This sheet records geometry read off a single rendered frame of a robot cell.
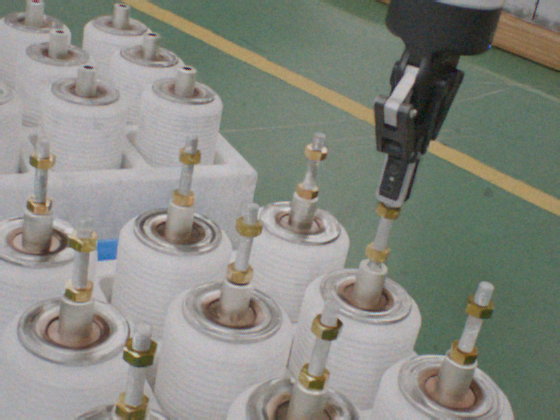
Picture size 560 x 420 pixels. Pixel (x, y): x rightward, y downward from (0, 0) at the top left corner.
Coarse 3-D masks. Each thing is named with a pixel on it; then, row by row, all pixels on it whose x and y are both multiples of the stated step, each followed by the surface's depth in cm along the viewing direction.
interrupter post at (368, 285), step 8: (360, 264) 70; (360, 272) 70; (368, 272) 69; (376, 272) 69; (384, 272) 69; (360, 280) 70; (368, 280) 69; (376, 280) 69; (384, 280) 70; (360, 288) 70; (368, 288) 70; (376, 288) 70; (352, 296) 71; (360, 296) 70; (368, 296) 70; (376, 296) 70; (368, 304) 70
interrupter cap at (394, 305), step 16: (336, 272) 73; (352, 272) 74; (320, 288) 71; (336, 288) 71; (352, 288) 72; (384, 288) 73; (400, 288) 73; (352, 304) 69; (384, 304) 71; (400, 304) 71; (368, 320) 68; (384, 320) 68; (400, 320) 69
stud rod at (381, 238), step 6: (384, 222) 68; (390, 222) 68; (378, 228) 68; (384, 228) 68; (390, 228) 68; (378, 234) 68; (384, 234) 68; (378, 240) 68; (384, 240) 68; (372, 246) 69; (378, 246) 69; (384, 246) 69; (372, 264) 69; (378, 264) 69
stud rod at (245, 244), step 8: (248, 208) 61; (256, 208) 61; (248, 216) 62; (256, 216) 62; (248, 224) 62; (256, 224) 62; (240, 240) 63; (248, 240) 62; (240, 248) 63; (248, 248) 63; (240, 256) 63; (248, 256) 63; (240, 264) 63; (248, 264) 64
